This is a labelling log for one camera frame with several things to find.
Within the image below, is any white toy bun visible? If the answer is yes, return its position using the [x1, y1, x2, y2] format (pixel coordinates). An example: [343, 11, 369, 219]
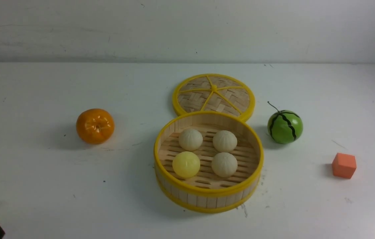
[178, 128, 203, 151]
[213, 130, 238, 153]
[211, 152, 238, 178]

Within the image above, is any yellow toy bun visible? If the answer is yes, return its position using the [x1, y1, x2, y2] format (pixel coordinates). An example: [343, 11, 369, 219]
[172, 151, 201, 179]

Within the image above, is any woven bamboo steamer lid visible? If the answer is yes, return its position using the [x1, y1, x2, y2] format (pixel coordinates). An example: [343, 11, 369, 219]
[171, 74, 256, 121]

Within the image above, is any bamboo steamer tray yellow rim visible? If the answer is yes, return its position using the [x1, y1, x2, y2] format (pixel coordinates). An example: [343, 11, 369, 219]
[154, 111, 264, 213]

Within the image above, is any orange toy tangerine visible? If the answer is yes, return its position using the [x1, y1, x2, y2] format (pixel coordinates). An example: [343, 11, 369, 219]
[76, 108, 115, 145]

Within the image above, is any green toy watermelon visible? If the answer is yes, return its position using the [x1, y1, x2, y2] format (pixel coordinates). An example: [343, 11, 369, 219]
[267, 101, 303, 145]

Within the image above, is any orange foam cube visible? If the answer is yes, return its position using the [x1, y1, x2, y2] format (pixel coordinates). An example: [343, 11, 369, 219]
[332, 152, 356, 180]

